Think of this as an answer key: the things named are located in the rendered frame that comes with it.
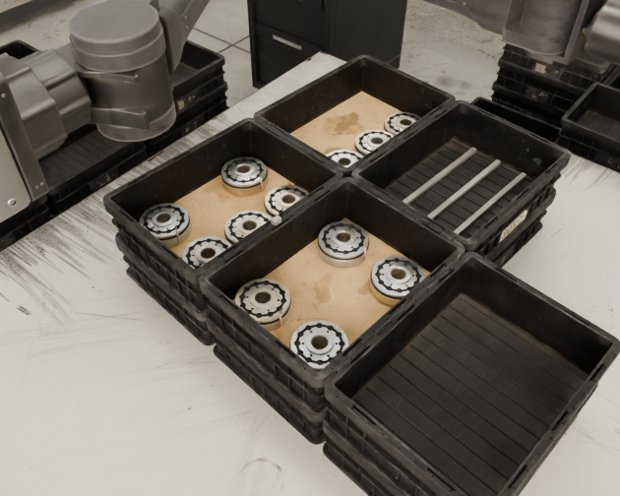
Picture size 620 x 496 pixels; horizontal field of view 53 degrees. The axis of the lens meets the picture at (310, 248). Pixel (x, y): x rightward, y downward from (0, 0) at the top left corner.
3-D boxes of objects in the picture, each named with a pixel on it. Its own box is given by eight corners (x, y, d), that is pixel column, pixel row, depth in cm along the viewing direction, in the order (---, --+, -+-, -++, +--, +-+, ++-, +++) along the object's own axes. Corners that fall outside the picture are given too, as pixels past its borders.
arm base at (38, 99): (-20, 164, 57) (-78, 42, 48) (55, 124, 61) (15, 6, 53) (35, 205, 53) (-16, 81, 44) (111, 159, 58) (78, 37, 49)
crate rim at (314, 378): (318, 392, 96) (319, 384, 94) (196, 287, 110) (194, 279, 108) (466, 257, 116) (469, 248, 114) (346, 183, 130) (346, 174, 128)
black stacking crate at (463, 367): (469, 556, 88) (487, 527, 80) (319, 422, 103) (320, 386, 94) (599, 383, 108) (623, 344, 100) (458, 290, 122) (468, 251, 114)
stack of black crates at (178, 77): (163, 206, 237) (142, 104, 204) (113, 174, 250) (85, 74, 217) (236, 155, 259) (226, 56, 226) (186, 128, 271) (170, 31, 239)
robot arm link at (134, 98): (45, 114, 58) (27, 61, 54) (131, 70, 63) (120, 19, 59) (109, 153, 54) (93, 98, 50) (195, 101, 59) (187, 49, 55)
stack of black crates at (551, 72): (594, 133, 271) (634, 36, 239) (567, 167, 255) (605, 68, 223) (510, 100, 289) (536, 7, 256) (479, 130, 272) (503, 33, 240)
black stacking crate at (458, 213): (457, 288, 123) (468, 249, 115) (345, 217, 137) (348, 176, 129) (557, 194, 143) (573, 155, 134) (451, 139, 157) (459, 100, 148)
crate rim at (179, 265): (196, 287, 110) (194, 279, 108) (101, 207, 124) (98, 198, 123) (346, 183, 130) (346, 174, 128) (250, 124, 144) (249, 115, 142)
